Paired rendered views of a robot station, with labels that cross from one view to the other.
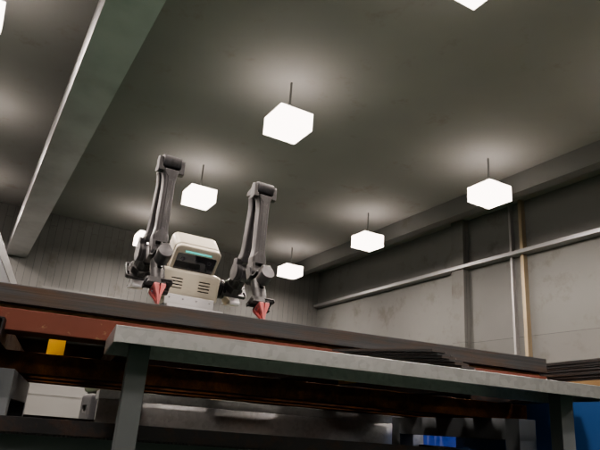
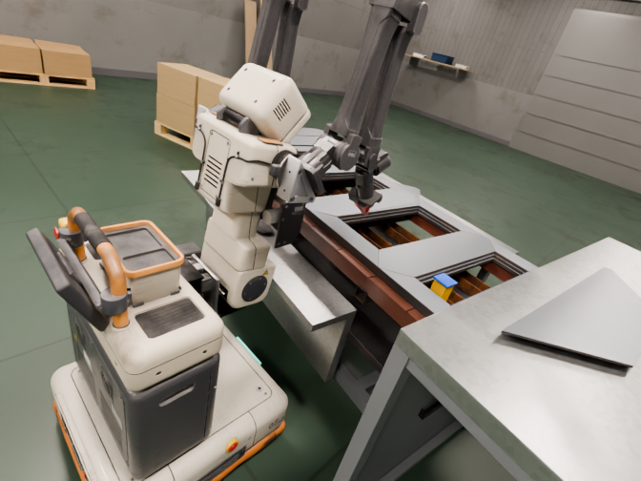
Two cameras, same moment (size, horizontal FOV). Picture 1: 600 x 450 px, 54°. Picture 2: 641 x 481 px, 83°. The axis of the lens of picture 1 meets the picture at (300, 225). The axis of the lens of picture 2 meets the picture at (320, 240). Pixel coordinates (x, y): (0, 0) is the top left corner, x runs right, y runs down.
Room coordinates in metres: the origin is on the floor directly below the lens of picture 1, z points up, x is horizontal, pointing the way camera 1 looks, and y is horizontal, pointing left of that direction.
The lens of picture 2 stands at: (2.71, 1.53, 1.50)
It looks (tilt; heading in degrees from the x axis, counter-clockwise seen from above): 29 degrees down; 247
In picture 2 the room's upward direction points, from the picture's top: 14 degrees clockwise
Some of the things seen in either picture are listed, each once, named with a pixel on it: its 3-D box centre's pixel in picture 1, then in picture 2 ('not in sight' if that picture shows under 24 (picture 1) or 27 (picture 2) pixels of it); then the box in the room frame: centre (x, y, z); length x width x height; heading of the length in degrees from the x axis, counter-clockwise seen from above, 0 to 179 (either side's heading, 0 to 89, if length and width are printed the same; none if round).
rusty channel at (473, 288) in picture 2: (281, 389); (385, 224); (1.70, 0.02, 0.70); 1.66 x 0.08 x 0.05; 110
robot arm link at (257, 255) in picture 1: (260, 230); (283, 57); (2.42, 0.17, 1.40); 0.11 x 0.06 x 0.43; 119
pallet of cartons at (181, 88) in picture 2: not in sight; (222, 113); (2.36, -3.16, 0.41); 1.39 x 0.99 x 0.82; 129
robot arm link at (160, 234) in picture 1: (164, 207); (382, 91); (2.22, 0.55, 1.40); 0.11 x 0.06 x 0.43; 119
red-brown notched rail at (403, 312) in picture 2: (230, 368); (299, 221); (2.25, 0.22, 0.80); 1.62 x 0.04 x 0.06; 110
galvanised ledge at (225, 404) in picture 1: (268, 410); (250, 228); (2.43, 0.07, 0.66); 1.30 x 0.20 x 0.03; 110
